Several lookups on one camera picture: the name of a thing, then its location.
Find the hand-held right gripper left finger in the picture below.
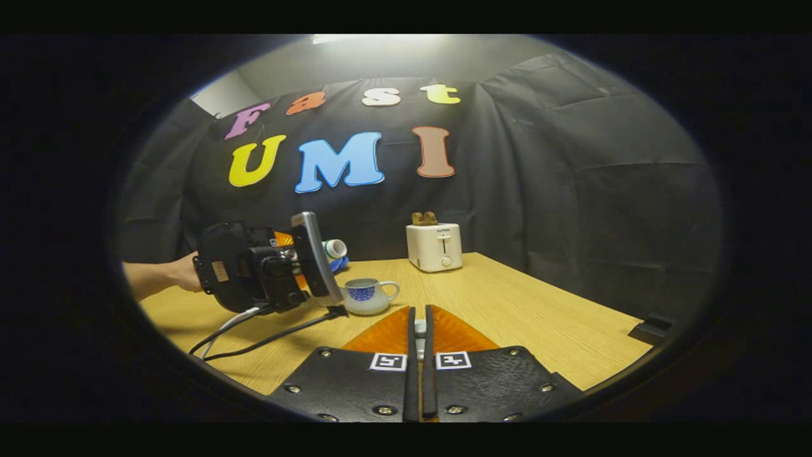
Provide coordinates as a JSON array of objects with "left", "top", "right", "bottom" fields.
[{"left": 266, "top": 306, "right": 421, "bottom": 423}]

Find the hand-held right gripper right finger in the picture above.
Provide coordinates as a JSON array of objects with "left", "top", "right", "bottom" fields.
[{"left": 423, "top": 305, "right": 583, "bottom": 423}]

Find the white blue-patterned teacup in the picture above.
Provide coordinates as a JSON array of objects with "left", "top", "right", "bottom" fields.
[{"left": 341, "top": 277, "right": 401, "bottom": 316}]

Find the white toaster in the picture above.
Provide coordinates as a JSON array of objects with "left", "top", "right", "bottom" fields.
[{"left": 406, "top": 223, "right": 464, "bottom": 274}]

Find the black block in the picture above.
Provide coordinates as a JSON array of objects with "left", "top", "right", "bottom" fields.
[{"left": 628, "top": 314, "right": 676, "bottom": 345}]

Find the grey cable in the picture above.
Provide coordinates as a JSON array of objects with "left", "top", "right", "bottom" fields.
[{"left": 200, "top": 307, "right": 264, "bottom": 360}]

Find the black cable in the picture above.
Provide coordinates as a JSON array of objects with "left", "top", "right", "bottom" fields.
[{"left": 189, "top": 306, "right": 348, "bottom": 362}]

